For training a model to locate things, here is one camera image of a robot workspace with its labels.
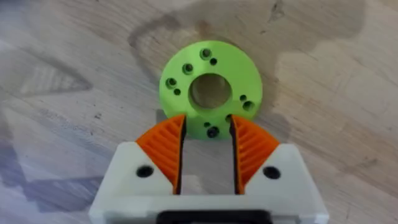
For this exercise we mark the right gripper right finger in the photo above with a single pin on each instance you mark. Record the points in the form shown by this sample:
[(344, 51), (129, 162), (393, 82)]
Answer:
[(261, 161)]

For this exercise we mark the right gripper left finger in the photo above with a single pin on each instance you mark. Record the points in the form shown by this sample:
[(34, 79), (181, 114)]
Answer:
[(155, 161)]

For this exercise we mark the green disc with holes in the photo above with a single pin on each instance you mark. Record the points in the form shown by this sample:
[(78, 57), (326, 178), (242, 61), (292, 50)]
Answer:
[(230, 68)]

